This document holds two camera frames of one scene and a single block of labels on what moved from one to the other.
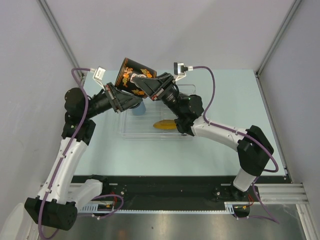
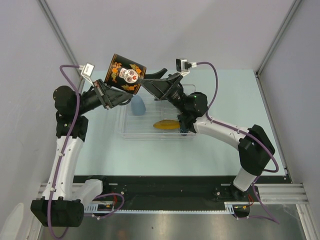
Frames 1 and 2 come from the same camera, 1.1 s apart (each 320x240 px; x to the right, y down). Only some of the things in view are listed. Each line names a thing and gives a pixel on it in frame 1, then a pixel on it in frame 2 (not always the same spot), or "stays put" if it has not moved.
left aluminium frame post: [50, 16] stays put
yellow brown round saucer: [165, 124] stays put
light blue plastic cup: [140, 110] stays put
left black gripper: [123, 100] to [109, 97]
